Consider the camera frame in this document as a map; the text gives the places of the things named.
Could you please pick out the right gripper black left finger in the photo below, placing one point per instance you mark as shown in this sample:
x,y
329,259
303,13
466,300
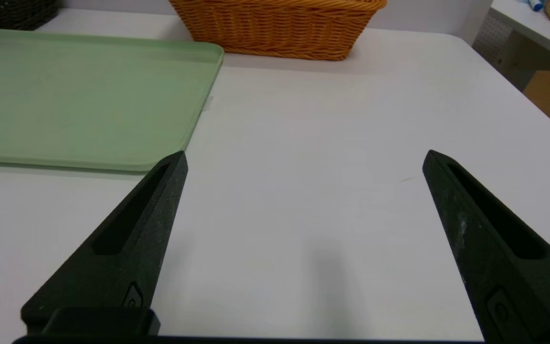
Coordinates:
x,y
132,267

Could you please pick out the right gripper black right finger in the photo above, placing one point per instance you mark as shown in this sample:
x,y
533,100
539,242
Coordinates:
x,y
523,296

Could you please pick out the dark brown wicker basket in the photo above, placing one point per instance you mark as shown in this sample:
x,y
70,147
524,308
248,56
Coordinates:
x,y
12,13

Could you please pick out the orange wicker basket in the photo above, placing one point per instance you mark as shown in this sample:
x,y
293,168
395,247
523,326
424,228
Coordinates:
x,y
280,28

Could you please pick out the light green plastic tray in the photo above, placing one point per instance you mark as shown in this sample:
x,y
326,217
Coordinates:
x,y
79,100

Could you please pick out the white side table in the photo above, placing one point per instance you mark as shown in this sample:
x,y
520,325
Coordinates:
x,y
537,28

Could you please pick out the blue white small item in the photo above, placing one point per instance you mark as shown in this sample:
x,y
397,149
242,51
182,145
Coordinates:
x,y
535,5

